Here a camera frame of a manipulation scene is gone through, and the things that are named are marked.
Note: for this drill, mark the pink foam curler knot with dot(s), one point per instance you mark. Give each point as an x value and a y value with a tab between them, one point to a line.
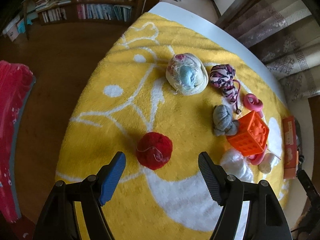
252	103

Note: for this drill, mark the patterned curtain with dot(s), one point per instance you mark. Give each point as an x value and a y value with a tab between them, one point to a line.
284	36

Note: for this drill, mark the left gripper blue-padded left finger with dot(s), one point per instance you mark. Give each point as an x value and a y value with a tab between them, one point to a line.
109	177

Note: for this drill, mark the orange storage box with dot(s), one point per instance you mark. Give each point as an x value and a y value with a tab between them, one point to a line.
293	147

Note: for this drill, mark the grey knotted sock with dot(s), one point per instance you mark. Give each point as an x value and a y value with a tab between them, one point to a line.
223	122

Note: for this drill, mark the yellow white cartoon blanket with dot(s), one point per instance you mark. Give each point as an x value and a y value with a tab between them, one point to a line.
128	96

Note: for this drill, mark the pink leopard fuzzy sock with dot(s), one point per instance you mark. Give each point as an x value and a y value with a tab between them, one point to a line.
222	77

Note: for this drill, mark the white tape roll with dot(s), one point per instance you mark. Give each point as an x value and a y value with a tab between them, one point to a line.
271	159

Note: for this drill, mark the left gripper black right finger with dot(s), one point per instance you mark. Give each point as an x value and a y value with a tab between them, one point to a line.
224	189

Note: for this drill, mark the red pompom ball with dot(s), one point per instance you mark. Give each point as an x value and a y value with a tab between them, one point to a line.
154	150

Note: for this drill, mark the pastel sock ball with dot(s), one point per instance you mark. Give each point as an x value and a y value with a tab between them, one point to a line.
187	74

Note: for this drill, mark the wooden bookshelf with books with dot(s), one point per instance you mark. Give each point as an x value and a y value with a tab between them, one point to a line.
16	15

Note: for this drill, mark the clear plastic bag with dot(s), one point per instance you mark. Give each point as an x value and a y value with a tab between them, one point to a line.
233	162

